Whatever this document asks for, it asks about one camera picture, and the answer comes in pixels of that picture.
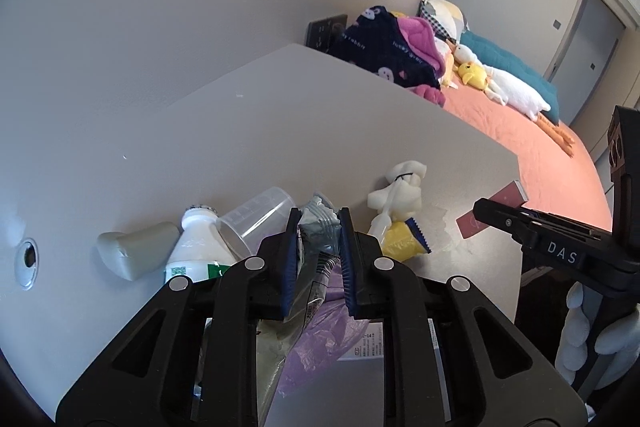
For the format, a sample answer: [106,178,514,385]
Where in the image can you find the clear plastic cup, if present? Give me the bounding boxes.
[216,187,296,258]

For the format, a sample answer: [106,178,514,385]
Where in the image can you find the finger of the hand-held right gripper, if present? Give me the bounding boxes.
[472,198,541,253]
[524,207,608,238]

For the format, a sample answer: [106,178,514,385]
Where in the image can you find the navy printed blanket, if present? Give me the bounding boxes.
[327,6,443,90]

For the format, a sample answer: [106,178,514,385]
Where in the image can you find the purple plastic bag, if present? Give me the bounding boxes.
[277,267,371,400]

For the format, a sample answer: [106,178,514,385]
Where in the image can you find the yellow snack wrapper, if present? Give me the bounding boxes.
[381,218,432,264]

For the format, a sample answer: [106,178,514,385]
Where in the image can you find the silver cable grommet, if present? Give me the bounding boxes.
[14,237,40,292]

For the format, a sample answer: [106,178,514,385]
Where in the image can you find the black wall socket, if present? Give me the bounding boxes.
[307,13,348,52]

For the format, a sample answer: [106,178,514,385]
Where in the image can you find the clear plastic wrapper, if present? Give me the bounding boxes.
[280,191,346,323]

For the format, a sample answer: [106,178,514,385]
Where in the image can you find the patchwork pillow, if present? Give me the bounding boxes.
[419,0,471,45]

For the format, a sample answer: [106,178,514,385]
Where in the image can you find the grey door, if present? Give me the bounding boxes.
[545,0,628,142]

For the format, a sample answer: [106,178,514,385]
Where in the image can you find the orange bed sheet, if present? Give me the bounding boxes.
[440,84,613,233]

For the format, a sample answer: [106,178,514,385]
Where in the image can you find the white goose plush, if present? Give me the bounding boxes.
[452,44,576,155]

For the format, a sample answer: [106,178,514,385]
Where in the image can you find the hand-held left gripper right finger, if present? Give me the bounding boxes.
[337,207,588,427]

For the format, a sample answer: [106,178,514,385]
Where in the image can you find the yellow duck plush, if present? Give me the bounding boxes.
[457,62,493,92]

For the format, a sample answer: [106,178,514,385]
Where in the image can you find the pink fleece blanket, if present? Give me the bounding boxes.
[397,16,448,108]

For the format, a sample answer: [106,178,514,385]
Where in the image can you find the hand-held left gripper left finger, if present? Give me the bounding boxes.
[56,207,303,427]

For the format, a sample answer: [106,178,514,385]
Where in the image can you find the white bottle with green label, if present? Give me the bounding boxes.
[164,206,238,285]

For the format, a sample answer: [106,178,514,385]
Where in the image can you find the teal quilted blanket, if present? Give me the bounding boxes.
[459,29,560,125]

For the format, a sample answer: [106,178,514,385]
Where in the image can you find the long yellow plush toy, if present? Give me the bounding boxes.
[440,52,460,90]

